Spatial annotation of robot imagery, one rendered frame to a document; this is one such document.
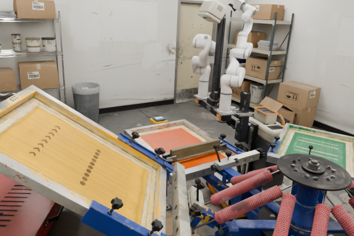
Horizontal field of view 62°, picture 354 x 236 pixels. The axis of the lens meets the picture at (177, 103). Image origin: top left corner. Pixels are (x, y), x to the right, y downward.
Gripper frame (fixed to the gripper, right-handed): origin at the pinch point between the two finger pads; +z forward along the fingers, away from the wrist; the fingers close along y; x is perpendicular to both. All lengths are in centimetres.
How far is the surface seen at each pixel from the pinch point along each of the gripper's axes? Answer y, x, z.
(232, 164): -23, 117, -113
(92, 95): -215, 82, 179
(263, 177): 12, 133, -138
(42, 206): 6, 214, -84
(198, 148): -38, 117, -85
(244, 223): -4, 148, -143
